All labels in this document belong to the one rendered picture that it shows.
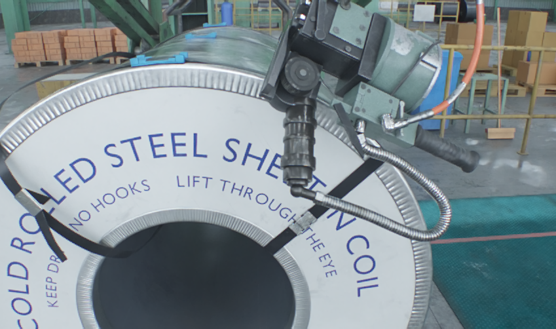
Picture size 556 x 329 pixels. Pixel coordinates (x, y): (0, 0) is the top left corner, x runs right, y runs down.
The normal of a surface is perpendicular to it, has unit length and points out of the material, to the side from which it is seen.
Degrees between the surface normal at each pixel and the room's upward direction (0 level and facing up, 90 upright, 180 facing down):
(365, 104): 58
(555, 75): 90
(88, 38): 90
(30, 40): 90
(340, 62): 137
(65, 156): 90
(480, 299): 0
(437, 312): 0
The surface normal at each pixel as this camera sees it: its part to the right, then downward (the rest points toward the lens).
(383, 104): 0.30, -0.21
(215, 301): -0.04, -0.93
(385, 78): -0.08, 0.64
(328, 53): -0.30, 0.91
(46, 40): 0.10, 0.36
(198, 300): 0.20, -0.92
